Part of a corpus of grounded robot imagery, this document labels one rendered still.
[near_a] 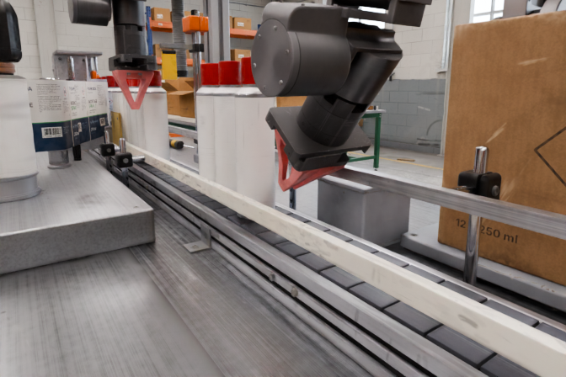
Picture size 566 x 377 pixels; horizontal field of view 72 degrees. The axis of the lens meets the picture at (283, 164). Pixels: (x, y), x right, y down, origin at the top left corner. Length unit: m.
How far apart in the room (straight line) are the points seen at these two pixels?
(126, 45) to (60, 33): 7.63
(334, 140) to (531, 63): 0.22
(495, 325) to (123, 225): 0.46
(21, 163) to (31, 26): 7.71
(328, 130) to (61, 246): 0.37
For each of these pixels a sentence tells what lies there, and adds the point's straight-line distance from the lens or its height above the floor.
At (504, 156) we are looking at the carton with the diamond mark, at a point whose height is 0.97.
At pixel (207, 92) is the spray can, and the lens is 0.62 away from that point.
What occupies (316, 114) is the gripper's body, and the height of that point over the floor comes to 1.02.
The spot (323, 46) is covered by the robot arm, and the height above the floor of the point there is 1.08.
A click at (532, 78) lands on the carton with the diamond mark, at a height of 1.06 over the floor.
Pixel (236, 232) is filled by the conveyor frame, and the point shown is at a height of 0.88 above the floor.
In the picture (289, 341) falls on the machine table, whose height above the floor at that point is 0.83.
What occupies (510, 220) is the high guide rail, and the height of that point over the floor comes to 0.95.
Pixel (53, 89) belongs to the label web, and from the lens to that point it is 0.94.
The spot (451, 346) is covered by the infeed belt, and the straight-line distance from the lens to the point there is 0.31.
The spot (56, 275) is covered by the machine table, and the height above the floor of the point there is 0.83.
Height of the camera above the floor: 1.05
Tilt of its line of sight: 11 degrees down
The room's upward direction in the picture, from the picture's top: straight up
